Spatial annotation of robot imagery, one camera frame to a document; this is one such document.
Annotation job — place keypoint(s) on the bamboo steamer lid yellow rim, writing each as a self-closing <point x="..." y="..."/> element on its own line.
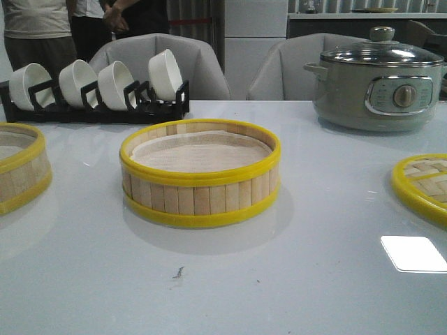
<point x="420" y="184"/>

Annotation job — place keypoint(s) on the bamboo steamer basket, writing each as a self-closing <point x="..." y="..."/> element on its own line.
<point x="25" y="169"/>
<point x="206" y="199"/>

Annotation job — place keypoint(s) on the white steamer liner cloth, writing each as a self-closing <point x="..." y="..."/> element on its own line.
<point x="206" y="151"/>

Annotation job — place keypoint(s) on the black dish rack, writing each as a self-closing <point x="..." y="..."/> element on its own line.
<point x="141" y="105"/>

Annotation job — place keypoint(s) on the left grey chair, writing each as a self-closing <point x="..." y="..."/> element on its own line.
<point x="196" y="60"/>

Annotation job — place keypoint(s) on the grey chair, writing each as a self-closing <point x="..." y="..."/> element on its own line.
<point x="282" y="77"/>
<point x="196" y="60"/>

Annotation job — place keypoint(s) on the white bowl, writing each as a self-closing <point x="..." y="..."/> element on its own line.
<point x="112" y="80"/>
<point x="24" y="78"/>
<point x="164" y="75"/>
<point x="74" y="77"/>

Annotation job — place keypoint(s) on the right grey chair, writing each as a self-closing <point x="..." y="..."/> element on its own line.
<point x="282" y="77"/>

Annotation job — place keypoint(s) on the white refrigerator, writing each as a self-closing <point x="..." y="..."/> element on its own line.
<point x="251" y="28"/>

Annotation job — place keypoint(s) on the grey electric cooking pot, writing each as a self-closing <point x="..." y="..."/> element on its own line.
<point x="376" y="98"/>

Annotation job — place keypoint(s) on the person in black clothes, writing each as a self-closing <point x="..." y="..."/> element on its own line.
<point x="95" y="23"/>

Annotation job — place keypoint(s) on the dark sideboard cabinet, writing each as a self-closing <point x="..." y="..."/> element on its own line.
<point x="359" y="24"/>

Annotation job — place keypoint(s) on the glass pot lid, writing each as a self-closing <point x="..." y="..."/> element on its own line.
<point x="381" y="49"/>

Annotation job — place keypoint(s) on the person in beige shirt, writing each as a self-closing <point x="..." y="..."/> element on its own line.
<point x="39" y="32"/>

